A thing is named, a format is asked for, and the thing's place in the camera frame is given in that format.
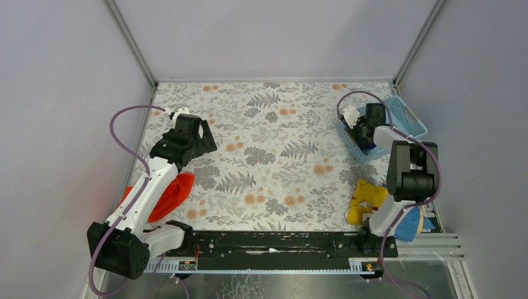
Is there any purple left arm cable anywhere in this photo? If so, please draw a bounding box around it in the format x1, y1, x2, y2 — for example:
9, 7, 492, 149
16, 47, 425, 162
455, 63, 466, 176
88, 105, 170, 298

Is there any light blue plastic basket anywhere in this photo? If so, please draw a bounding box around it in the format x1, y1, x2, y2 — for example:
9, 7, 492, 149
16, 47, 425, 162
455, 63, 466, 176
337, 95, 428, 164

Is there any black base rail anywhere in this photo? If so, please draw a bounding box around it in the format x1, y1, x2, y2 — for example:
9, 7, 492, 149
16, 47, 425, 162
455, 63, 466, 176
167, 230, 398, 264

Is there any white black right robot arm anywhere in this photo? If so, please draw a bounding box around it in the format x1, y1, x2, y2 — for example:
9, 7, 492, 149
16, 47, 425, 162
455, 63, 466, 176
341, 103, 441, 237

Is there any white slotted cable duct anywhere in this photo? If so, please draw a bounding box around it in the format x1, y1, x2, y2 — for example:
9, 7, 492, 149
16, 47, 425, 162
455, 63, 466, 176
144, 258, 380, 275

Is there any yellow blue Pokemon towel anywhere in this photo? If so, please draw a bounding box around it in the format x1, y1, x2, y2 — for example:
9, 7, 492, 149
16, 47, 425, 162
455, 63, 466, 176
344, 178, 436, 242

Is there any floral patterned table mat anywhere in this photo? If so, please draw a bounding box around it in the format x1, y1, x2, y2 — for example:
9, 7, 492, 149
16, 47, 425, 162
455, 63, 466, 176
153, 82, 392, 232

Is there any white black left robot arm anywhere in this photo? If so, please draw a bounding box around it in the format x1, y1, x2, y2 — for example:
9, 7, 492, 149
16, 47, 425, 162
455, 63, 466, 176
87, 113, 217, 280

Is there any orange towel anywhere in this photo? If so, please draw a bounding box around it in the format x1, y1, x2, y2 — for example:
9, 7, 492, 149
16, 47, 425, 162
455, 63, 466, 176
118, 172, 196, 224

